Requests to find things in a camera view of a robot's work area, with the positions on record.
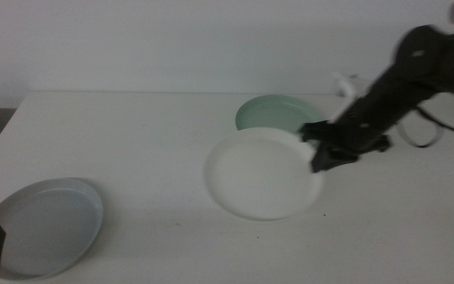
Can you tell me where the pale green shallow bowl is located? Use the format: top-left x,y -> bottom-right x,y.
235,94 -> 326,149

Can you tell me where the white shallow bowl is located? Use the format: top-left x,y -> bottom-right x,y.
204,126 -> 325,222

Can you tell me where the light grey shallow bowl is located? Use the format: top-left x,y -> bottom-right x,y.
0,177 -> 105,281

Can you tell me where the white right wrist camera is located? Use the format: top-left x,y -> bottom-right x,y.
329,72 -> 372,123

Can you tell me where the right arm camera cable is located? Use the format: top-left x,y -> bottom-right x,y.
395,0 -> 454,149

